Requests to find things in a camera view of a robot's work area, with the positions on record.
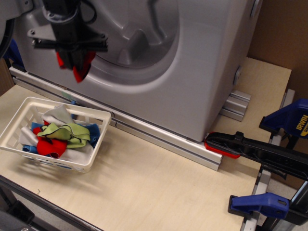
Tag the black red bar clamp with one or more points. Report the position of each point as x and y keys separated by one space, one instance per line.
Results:
x=273 y=158

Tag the blue clamp behind machine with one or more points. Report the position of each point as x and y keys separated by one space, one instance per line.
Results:
x=13 y=58

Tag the red cloth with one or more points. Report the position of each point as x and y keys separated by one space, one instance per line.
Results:
x=78 y=74
x=50 y=147

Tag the washing machine door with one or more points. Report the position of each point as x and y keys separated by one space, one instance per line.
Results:
x=9 y=10

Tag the red cloth in basket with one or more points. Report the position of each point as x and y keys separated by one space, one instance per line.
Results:
x=50 y=147

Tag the blue clamp lower jaw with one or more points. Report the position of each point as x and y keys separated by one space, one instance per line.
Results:
x=267 y=204

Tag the white plastic basket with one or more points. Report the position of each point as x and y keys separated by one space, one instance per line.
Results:
x=32 y=110

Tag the long aluminium rail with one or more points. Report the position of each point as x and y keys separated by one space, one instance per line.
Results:
x=192 y=150

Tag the blue Irwin clamp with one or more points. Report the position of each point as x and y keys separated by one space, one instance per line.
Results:
x=292 y=118

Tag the grey toy washing machine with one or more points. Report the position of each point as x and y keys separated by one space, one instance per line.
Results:
x=171 y=63

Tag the grey cloth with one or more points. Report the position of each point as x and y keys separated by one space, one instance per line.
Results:
x=79 y=155

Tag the short aluminium rail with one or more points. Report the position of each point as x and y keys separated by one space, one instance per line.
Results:
x=236 y=105

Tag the blue cloth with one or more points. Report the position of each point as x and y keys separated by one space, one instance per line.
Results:
x=29 y=140

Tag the green cloth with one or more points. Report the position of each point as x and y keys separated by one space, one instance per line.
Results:
x=75 y=135

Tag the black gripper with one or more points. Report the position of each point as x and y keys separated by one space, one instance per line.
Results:
x=64 y=36

